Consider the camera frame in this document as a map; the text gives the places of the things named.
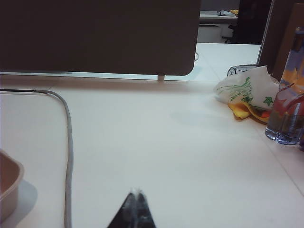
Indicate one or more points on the yellow orange wrapper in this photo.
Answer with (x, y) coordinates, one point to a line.
(240, 111)

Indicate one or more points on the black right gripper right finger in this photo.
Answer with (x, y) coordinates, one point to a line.
(143, 213)

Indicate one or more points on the brown partition panel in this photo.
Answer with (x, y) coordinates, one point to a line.
(282, 35)

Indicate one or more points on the black framed glasses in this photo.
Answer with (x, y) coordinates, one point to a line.
(240, 69)

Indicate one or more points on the white plastic bag green print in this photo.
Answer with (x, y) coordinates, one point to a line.
(247, 88)

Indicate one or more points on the white background desk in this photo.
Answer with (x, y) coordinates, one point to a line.
(211, 26)

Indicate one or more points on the brown desk divider panel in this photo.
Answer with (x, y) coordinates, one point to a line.
(95, 35)

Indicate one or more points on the clear plastic bottle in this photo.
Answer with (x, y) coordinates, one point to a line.
(285, 118)

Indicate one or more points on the beige paper lunch box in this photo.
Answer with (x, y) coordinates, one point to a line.
(9, 187)

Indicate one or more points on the black office chair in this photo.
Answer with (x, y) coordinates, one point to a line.
(251, 21)

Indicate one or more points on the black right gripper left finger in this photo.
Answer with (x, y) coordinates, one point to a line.
(128, 213)

